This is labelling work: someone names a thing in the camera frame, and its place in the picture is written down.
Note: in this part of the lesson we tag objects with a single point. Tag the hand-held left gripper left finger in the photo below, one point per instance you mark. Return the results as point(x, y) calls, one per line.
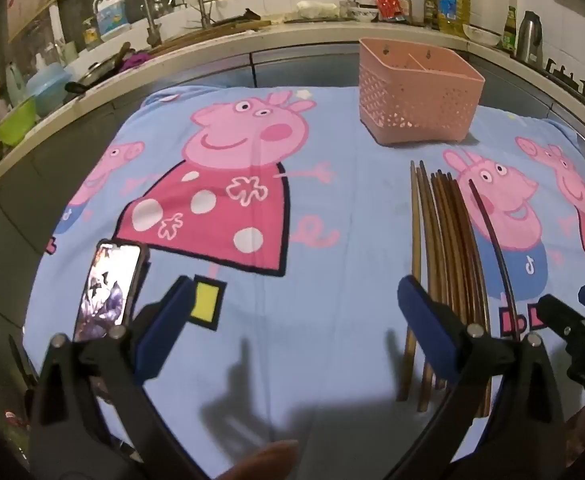
point(165, 330)

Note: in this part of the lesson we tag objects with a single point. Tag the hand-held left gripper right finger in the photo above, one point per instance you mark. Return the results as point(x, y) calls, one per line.
point(427, 327)

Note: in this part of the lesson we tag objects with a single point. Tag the bundle of wooden chopsticks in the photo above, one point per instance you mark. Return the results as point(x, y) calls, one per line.
point(452, 240)

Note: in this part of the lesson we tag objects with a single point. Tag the dark thin chopstick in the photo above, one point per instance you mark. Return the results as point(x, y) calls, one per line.
point(494, 240)

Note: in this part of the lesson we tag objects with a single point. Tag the pink perforated plastic basket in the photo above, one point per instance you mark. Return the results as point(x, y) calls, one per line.
point(422, 105)

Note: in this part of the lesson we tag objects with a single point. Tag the person's left hand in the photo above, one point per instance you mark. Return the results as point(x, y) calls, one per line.
point(265, 462)

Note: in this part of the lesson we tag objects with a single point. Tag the smartphone with lit screen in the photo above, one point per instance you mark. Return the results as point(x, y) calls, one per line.
point(107, 290)

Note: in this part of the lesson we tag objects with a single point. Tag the cartoon pig printed blanket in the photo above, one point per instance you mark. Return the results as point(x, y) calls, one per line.
point(352, 260)

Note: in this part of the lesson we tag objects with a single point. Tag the black gas stove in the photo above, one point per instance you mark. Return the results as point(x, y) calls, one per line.
point(572, 82)

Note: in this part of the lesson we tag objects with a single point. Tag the green plastic basin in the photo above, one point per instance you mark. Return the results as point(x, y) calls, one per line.
point(15, 125)

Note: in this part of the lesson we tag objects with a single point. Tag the steel pan with lid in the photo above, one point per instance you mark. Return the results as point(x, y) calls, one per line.
point(92, 74)

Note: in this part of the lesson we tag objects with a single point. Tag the blue plastic container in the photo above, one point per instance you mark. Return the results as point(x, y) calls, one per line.
point(47, 85)

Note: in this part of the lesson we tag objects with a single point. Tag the purple cloth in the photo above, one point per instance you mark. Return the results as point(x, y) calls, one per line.
point(135, 59)

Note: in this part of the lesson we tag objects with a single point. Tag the steel thermos kettle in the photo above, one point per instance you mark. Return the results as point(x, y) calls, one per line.
point(528, 35)

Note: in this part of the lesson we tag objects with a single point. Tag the green glass bottle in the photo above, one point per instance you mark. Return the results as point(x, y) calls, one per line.
point(509, 30)

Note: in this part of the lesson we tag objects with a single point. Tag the large wooden cutting board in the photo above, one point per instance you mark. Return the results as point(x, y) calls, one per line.
point(207, 32)

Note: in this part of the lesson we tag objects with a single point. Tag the square steel faucet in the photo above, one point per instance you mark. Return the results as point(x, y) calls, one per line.
point(150, 15)

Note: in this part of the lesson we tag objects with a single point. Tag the white detergent jug blue label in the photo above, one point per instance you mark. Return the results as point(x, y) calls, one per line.
point(112, 17)

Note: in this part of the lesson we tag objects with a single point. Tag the blue patterned white bowl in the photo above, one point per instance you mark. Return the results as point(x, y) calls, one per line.
point(362, 13)

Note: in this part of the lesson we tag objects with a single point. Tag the large yellow oil bottle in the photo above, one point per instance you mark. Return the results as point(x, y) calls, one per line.
point(455, 5)

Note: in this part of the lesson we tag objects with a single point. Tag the red packet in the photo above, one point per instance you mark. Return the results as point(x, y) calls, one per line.
point(387, 5)

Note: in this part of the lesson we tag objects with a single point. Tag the gooseneck steel faucet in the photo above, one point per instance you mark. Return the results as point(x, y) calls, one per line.
point(200, 0)

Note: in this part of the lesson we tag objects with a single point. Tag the white plastic bag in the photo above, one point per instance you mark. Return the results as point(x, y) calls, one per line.
point(317, 8)

